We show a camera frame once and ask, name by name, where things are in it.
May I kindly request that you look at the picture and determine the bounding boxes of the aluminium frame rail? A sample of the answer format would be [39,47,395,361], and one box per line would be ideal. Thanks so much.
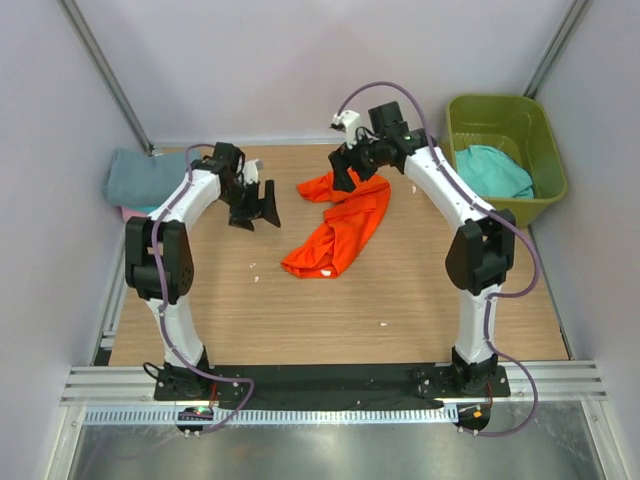
[61,361,607,411]

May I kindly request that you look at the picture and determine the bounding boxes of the turquoise folded t-shirt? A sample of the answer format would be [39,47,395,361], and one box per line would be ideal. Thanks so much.
[133,206,163,217]

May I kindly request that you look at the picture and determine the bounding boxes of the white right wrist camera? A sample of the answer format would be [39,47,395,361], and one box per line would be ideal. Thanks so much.
[330,110,362,149]

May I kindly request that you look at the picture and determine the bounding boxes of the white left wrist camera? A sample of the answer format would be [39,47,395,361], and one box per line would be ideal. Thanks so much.
[242,159,263,185]

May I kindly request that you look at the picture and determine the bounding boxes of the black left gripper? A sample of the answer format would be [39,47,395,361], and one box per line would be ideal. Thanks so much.
[220,180,281,232]

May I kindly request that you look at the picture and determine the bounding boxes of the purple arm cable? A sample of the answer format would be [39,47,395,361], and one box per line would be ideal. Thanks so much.
[334,82,544,437]
[149,143,256,434]

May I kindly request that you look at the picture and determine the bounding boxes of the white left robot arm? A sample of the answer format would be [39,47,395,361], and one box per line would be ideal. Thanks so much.
[125,142,259,400]

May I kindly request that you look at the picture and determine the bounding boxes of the pink folded t-shirt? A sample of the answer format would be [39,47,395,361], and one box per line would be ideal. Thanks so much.
[120,207,149,223]

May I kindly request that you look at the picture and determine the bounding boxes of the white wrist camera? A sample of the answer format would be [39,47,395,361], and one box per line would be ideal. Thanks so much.
[330,110,362,149]
[242,159,263,185]

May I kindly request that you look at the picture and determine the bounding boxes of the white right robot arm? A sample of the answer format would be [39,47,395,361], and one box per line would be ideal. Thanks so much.
[281,102,516,396]

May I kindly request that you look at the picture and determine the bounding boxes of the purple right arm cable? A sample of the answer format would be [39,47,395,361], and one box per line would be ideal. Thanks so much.
[334,82,544,437]

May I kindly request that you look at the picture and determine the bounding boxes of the orange t-shirt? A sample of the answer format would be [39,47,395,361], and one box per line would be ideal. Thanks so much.
[281,172,391,279]

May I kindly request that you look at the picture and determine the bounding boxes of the teal t-shirt in bin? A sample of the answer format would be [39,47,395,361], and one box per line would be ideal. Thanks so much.
[455,145,534,199]

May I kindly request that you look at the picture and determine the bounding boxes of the slotted cable duct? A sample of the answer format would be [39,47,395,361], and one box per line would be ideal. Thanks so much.
[83,404,458,427]

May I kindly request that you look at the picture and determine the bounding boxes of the green plastic bin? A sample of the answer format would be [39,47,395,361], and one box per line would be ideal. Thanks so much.
[441,94,568,228]

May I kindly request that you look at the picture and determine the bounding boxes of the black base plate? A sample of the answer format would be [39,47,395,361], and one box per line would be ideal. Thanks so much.
[154,363,511,411]

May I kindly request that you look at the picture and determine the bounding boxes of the grey-blue folded t-shirt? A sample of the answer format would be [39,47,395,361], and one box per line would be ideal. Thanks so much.
[103,148,187,209]

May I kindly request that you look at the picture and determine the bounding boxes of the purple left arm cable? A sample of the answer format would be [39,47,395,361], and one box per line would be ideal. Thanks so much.
[149,143,256,434]

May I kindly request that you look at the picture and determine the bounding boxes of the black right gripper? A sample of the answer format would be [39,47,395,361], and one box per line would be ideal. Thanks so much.
[329,127,387,193]

